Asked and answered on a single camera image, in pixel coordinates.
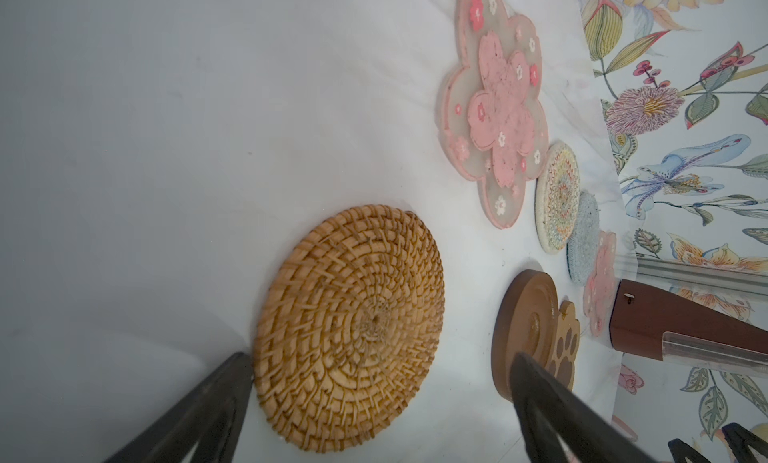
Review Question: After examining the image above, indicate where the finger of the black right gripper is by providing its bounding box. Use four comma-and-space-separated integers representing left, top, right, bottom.
722, 423, 768, 463
668, 439, 710, 463

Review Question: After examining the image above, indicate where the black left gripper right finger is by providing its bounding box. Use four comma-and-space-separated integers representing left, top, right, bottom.
509, 353, 652, 462

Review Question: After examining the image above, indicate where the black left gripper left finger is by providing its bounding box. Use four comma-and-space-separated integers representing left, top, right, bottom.
107, 352, 253, 462

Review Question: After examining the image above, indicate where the cork paw print coaster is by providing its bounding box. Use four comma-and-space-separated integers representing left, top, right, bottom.
544, 301, 581, 390

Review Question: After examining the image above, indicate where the round brown wooden coaster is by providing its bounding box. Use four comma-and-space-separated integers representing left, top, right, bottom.
491, 269, 558, 401

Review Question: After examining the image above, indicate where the pink flower coaster back right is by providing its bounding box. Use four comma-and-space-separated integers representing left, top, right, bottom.
583, 231, 617, 337

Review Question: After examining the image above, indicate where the pink flower coaster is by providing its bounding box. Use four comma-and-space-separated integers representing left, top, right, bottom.
583, 231, 617, 337
438, 0, 549, 229

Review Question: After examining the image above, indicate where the light blue woven coaster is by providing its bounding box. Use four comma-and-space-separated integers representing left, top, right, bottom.
566, 191, 600, 286

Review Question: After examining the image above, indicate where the round rattan woven coaster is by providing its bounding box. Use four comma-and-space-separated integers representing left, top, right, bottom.
253, 204, 445, 453

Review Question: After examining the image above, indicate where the multicolour zigzag woven coaster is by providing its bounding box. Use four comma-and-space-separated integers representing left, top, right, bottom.
534, 140, 580, 254

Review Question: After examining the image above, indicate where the pink flower coaster left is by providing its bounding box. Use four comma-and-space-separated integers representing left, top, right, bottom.
438, 0, 549, 229

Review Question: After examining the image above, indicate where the red-brown wooden metronome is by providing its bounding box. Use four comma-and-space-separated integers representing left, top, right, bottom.
608, 279, 767, 378

